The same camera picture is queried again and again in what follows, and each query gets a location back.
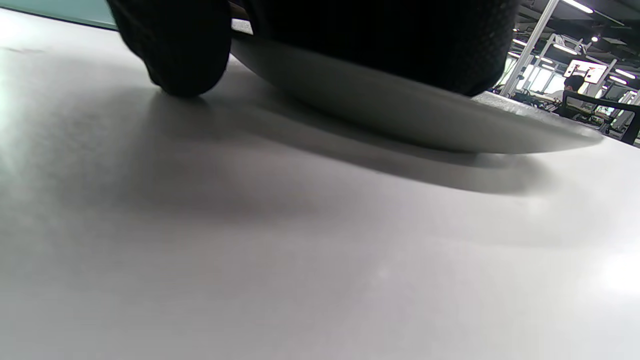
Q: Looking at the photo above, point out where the person's right hand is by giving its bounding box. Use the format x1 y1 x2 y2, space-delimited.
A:
105 0 522 99

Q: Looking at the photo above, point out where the grey rippled plate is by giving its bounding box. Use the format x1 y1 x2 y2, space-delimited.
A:
230 19 606 154

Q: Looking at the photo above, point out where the light teal rippled plate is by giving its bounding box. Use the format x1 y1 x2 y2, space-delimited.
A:
0 0 119 29

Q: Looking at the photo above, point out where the black chair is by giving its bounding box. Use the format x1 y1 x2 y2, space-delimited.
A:
559 91 640 147

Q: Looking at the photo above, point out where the metal frame post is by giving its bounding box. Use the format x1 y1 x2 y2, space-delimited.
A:
499 0 562 97

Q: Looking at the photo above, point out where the wall display screen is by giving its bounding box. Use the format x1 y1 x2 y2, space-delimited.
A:
564 59 609 85

